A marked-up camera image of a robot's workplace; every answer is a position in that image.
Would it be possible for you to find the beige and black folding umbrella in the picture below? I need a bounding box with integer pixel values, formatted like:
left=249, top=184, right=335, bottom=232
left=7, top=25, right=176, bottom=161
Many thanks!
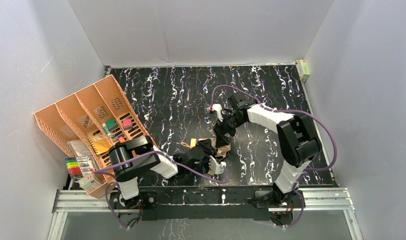
left=178, top=137, right=231, bottom=176

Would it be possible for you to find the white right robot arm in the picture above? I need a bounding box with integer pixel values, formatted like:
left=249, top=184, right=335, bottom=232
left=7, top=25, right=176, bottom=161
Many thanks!
left=209, top=92, right=322, bottom=205

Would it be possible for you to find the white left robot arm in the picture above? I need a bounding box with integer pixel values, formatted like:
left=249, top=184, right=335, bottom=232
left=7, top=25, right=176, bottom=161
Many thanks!
left=108, top=135, right=226, bottom=200

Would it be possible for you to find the pink eraser block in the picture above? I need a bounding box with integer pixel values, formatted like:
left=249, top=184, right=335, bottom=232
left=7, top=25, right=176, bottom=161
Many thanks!
left=122, top=118, right=133, bottom=131

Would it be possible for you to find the white green box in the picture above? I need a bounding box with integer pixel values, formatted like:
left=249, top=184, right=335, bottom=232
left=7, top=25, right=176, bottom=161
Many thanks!
left=296, top=59, right=310, bottom=82

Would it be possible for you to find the green eraser block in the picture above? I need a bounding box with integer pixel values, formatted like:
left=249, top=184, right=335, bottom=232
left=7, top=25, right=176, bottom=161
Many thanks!
left=105, top=119, right=118, bottom=131

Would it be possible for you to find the yellow spiral notebook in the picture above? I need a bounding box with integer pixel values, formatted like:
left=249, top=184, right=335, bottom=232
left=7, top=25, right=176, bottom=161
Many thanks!
left=88, top=133, right=111, bottom=155

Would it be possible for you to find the glue stick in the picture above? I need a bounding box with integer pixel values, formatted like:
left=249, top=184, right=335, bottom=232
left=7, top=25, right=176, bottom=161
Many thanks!
left=101, top=123, right=112, bottom=137

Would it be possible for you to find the small white red box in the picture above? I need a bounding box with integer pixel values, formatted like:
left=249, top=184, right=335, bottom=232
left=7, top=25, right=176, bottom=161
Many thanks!
left=78, top=173, right=103, bottom=193

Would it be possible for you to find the orange plastic desk organizer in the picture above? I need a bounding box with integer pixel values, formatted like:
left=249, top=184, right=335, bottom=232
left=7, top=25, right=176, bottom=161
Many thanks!
left=34, top=74, right=163, bottom=200

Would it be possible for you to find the coloured marker set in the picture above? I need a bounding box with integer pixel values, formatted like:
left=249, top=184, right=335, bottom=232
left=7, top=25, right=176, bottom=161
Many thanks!
left=64, top=156, right=99, bottom=179

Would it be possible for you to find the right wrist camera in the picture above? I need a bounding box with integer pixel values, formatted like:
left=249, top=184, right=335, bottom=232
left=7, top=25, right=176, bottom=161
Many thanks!
left=209, top=103, right=224, bottom=122

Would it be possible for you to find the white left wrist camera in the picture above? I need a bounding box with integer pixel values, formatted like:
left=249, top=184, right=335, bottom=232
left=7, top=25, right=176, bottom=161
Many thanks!
left=208, top=156, right=227, bottom=176

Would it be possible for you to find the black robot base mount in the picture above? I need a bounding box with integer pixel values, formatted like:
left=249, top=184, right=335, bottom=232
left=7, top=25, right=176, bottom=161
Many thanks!
left=108, top=186, right=301, bottom=222

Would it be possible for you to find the aluminium frame rail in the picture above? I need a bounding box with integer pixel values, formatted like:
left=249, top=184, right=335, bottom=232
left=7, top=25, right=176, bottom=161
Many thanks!
left=51, top=187, right=363, bottom=240

